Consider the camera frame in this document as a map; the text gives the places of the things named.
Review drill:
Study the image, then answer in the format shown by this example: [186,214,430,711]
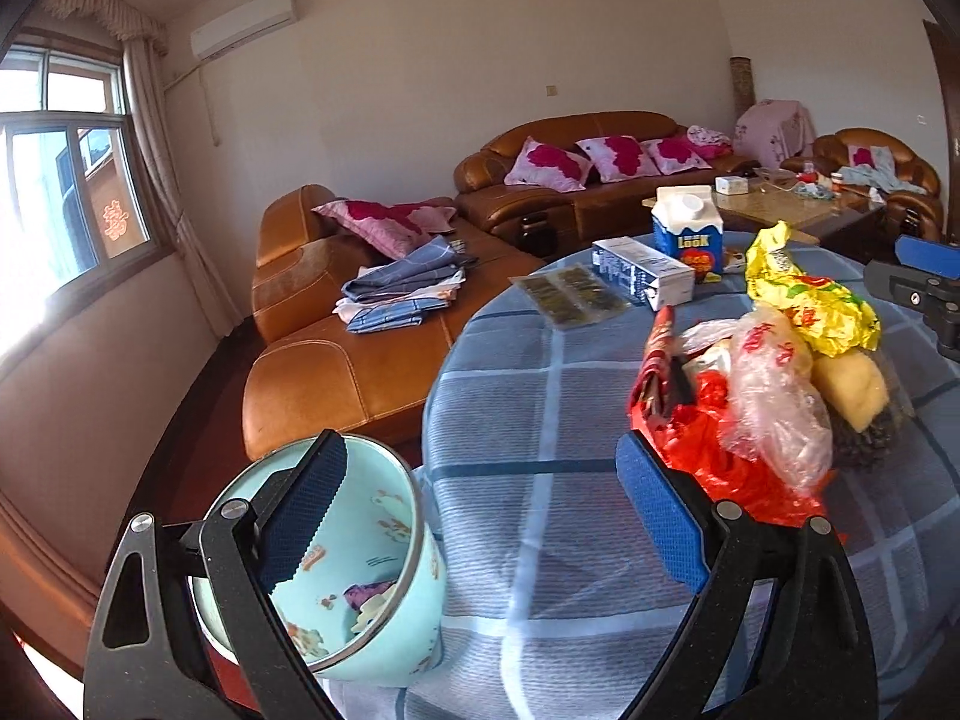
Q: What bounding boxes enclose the clear packet with dark contents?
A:
[508,264,635,331]

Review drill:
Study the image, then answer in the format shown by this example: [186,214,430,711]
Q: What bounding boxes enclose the purple snack wrapper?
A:
[341,581,398,635]

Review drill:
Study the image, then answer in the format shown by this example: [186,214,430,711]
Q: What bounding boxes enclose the pink rolled blanket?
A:
[679,124,734,160]

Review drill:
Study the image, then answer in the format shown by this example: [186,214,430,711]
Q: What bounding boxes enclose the light blue enamel basin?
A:
[191,435,449,687]

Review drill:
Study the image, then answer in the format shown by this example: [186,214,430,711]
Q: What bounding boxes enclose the brown leather three-seat sofa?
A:
[454,111,758,256]

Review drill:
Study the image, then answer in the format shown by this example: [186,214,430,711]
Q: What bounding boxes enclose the brown leather armchair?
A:
[780,127,944,241]

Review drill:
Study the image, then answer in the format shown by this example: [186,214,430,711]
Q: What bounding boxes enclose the window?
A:
[0,49,162,331]

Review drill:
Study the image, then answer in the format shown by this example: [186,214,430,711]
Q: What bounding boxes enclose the folded blue checked cloths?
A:
[332,235,470,335]

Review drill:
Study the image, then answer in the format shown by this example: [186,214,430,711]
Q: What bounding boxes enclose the yellow sponge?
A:
[814,352,890,428]

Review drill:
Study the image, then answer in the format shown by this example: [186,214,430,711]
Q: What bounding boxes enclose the wooden coffee table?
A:
[642,184,890,256]

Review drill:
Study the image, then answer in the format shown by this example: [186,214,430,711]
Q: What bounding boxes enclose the red snack wrapper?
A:
[630,305,695,421]

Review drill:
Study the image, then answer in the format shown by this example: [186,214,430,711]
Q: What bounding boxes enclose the white blue paper box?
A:
[591,236,697,312]

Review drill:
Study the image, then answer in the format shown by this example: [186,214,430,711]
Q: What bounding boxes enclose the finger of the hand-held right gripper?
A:
[865,234,960,361]

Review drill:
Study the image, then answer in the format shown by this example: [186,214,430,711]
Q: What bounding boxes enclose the brown wooden door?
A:
[924,19,960,241]

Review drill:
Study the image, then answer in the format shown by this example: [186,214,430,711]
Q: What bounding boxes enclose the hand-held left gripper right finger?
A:
[615,431,878,720]

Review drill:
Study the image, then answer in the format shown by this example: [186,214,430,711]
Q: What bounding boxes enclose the pink red flower pillow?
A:
[641,137,713,177]
[311,197,457,260]
[576,135,661,182]
[504,136,593,192]

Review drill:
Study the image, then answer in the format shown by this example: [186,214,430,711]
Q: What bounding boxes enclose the blue milk carton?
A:
[651,186,725,284]

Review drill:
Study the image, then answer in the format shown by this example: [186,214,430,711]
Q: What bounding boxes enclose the blue checked tablecloth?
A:
[322,229,960,720]

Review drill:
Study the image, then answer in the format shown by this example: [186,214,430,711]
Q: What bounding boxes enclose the beige curtain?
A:
[41,0,241,338]

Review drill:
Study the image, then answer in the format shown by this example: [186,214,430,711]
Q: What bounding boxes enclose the yellow foil wrapper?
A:
[745,221,882,357]

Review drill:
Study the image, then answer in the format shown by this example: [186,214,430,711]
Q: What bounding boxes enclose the dark scouring pad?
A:
[829,364,916,470]

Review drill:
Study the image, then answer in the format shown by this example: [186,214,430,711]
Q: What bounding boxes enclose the pink cloth cover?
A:
[733,99,817,166]

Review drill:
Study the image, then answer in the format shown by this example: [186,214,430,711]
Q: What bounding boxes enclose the light blue cloth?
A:
[836,146,927,196]

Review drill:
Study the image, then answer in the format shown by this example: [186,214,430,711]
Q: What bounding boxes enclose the brown leather chaise sofa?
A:
[242,184,548,462]

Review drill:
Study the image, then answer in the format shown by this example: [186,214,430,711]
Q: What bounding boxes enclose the clear plastic bag red print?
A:
[679,304,835,492]

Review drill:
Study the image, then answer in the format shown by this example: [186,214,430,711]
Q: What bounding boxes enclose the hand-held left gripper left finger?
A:
[82,429,350,720]

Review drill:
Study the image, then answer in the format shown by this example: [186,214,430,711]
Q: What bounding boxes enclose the tall patterned column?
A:
[730,56,753,125]

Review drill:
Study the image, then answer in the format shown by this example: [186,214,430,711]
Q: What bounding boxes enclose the white air conditioner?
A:
[189,0,299,61]

